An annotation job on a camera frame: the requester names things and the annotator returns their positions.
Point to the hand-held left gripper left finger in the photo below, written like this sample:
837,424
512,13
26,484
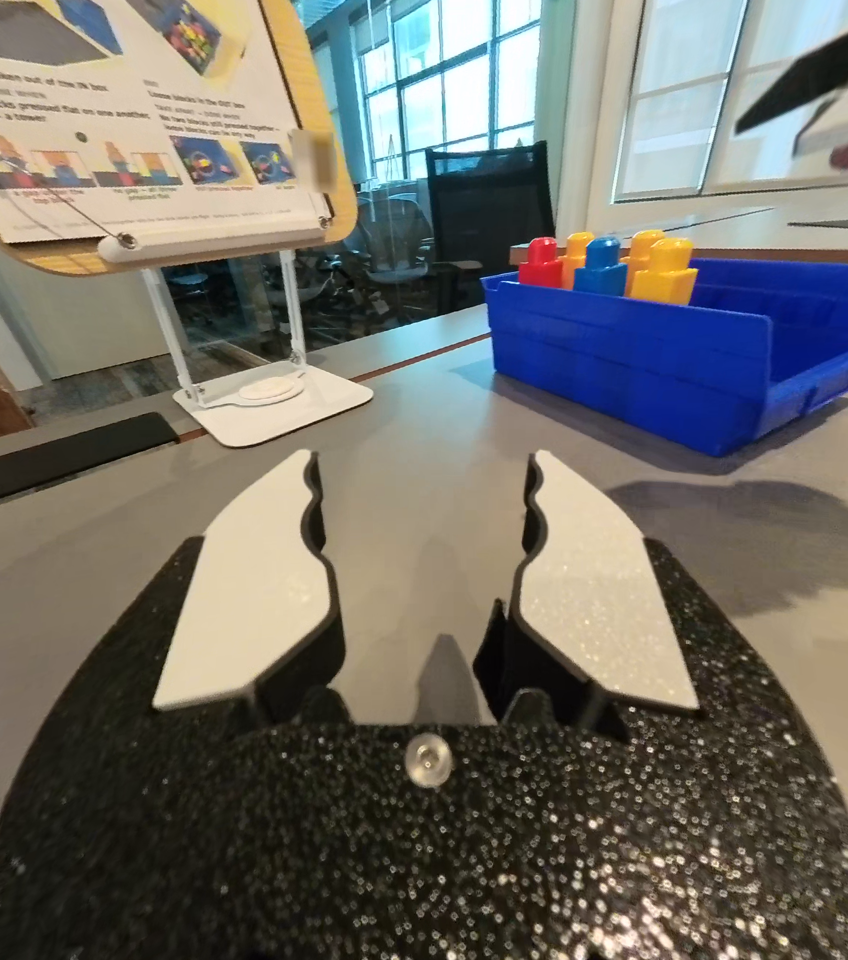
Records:
251,600

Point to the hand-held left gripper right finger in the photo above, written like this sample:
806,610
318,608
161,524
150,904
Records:
604,607

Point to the blue plastic bin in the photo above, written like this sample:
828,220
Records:
656,375

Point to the blue mega block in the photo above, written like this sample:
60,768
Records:
602,274

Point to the red mega block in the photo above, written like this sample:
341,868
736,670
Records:
541,262

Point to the white framed window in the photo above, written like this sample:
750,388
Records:
694,97

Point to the grey mesh office chair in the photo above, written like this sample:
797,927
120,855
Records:
394,247

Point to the black office chair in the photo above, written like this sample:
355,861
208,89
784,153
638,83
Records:
487,202

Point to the large grid window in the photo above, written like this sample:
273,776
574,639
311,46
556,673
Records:
461,82

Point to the printed instruction sheet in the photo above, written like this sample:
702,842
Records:
93,90

